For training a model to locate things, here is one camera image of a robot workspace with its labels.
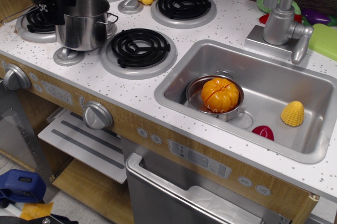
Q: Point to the silver stovetop knob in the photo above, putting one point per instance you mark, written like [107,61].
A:
[67,57]
[130,7]

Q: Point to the yellow toy corn piece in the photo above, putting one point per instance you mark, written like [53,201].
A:
[293,114]

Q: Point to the left silver oven knob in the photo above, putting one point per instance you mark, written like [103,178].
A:
[15,78]

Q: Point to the black burner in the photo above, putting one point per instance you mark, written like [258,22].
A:
[183,9]
[37,23]
[139,47]

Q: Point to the back right black burner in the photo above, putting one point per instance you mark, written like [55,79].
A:
[183,9]

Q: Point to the front right black burner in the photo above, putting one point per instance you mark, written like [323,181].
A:
[139,47]

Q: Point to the purple toy eggplant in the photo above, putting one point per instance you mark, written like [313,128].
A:
[314,17]

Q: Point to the oven clock display panel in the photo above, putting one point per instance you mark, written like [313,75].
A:
[57,92]

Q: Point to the white oven rack shelf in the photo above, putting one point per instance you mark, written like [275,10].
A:
[101,150]

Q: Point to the silver stovetop knob rear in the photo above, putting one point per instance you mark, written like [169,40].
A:
[130,7]

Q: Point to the silver stovetop knob front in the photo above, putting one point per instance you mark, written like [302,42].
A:
[67,57]

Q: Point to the orange toy pumpkin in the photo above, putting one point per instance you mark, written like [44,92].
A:
[220,95]

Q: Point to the green plastic board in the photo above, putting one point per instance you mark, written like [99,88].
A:
[323,40]

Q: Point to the silver oven knob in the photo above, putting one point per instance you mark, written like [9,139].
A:
[96,116]
[15,78]

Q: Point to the silver toy faucet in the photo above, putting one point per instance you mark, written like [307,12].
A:
[281,36]

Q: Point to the red toy pepper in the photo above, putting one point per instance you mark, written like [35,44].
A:
[263,19]

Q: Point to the yellow cloth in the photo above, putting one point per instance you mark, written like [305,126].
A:
[32,211]

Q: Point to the silver dishwasher door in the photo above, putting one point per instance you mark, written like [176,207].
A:
[157,200]

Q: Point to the front left black burner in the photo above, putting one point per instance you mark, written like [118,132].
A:
[37,23]

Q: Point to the right silver oven knob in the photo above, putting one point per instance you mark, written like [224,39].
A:
[96,116]

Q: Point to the small silver pan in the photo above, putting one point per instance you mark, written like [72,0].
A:
[193,95]

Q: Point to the red toy fruit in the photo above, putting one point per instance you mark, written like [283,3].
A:
[264,131]

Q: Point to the tall silver metal pot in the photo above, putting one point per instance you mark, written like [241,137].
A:
[86,25]

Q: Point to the green toy lettuce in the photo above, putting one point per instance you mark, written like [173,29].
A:
[264,9]

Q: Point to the silver sink basin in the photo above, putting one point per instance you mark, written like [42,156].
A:
[269,86]

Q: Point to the open oven door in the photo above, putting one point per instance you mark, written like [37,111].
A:
[18,140]

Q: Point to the blue clamp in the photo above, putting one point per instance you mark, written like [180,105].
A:
[22,186]

